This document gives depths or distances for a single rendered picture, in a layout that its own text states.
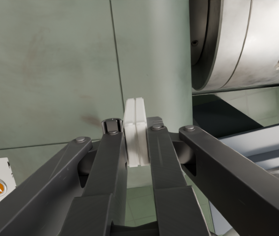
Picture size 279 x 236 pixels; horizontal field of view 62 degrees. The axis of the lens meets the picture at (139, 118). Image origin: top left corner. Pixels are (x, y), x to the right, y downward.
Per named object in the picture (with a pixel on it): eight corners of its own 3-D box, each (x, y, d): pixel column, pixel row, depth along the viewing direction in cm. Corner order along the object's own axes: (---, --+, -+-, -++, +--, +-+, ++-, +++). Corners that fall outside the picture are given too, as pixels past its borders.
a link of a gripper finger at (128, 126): (139, 167, 15) (127, 168, 15) (138, 129, 22) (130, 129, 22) (134, 123, 14) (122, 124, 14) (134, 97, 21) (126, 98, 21)
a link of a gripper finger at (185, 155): (148, 144, 13) (203, 139, 13) (145, 116, 18) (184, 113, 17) (150, 169, 13) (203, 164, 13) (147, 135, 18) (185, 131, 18)
